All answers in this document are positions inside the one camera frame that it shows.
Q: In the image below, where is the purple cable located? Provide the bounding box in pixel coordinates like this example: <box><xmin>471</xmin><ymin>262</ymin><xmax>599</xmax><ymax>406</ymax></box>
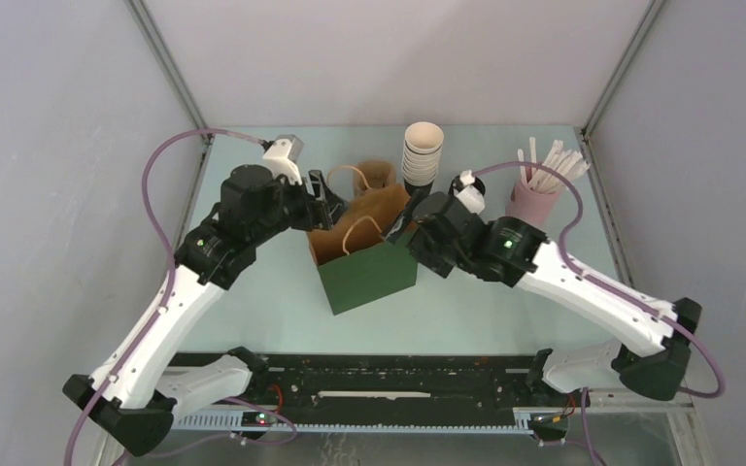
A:
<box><xmin>469</xmin><ymin>160</ymin><xmax>729</xmax><ymax>466</ymax></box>
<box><xmin>62</xmin><ymin>128</ymin><xmax>297</xmax><ymax>466</ymax></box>

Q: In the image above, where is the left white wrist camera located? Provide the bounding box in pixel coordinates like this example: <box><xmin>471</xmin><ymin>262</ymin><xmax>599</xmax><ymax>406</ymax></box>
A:
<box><xmin>262</xmin><ymin>135</ymin><xmax>304</xmax><ymax>184</ymax></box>

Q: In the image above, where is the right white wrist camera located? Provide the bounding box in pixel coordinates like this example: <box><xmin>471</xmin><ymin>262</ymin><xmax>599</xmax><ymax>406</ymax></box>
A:
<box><xmin>454</xmin><ymin>170</ymin><xmax>486</xmax><ymax>214</ymax></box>

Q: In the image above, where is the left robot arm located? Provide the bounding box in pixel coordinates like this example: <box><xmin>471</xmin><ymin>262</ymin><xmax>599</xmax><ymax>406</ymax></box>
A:
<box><xmin>63</xmin><ymin>164</ymin><xmax>349</xmax><ymax>456</ymax></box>

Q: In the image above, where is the brown pulp cup carrier stack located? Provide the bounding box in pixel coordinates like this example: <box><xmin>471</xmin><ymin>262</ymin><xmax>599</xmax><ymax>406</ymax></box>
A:
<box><xmin>353</xmin><ymin>160</ymin><xmax>396</xmax><ymax>197</ymax></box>

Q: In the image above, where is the pink straw holder cup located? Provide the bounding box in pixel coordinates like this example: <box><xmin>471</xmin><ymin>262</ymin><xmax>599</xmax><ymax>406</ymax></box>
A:
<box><xmin>505</xmin><ymin>167</ymin><xmax>560</xmax><ymax>229</ymax></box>

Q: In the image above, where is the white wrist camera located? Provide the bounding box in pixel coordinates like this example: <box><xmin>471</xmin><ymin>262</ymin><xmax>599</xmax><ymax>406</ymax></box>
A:
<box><xmin>454</xmin><ymin>170</ymin><xmax>486</xmax><ymax>214</ymax></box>
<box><xmin>262</xmin><ymin>135</ymin><xmax>304</xmax><ymax>184</ymax></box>

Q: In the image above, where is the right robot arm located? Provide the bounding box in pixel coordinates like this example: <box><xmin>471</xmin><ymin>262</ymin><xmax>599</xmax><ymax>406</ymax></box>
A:
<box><xmin>382</xmin><ymin>192</ymin><xmax>701</xmax><ymax>406</ymax></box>

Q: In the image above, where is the stack of black lids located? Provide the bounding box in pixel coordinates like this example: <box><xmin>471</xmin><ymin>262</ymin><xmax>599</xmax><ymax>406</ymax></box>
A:
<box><xmin>447</xmin><ymin>175</ymin><xmax>486</xmax><ymax>197</ymax></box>

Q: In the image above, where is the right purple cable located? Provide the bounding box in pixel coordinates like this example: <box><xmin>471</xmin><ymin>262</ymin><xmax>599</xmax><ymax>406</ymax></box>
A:
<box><xmin>469</xmin><ymin>160</ymin><xmax>729</xmax><ymax>466</ymax></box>

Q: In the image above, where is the white wrapped straws bundle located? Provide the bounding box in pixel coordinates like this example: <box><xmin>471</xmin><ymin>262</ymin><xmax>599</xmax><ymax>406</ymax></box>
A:
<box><xmin>517</xmin><ymin>137</ymin><xmax>591</xmax><ymax>194</ymax></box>

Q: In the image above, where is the green paper bag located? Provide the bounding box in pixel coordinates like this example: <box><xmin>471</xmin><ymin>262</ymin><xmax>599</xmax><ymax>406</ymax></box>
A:
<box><xmin>306</xmin><ymin>165</ymin><xmax>420</xmax><ymax>316</ymax></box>

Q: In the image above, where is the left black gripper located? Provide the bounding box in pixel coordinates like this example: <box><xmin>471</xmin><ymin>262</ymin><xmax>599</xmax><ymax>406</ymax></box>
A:
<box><xmin>251</xmin><ymin>169</ymin><xmax>352</xmax><ymax>246</ymax></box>

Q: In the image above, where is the stack of paper cups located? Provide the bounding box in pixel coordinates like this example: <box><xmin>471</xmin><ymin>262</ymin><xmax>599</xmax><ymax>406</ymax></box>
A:
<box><xmin>401</xmin><ymin>121</ymin><xmax>444</xmax><ymax>195</ymax></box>

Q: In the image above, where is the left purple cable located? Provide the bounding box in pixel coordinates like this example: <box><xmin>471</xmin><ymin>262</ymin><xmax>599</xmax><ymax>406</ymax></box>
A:
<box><xmin>62</xmin><ymin>128</ymin><xmax>297</xmax><ymax>466</ymax></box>

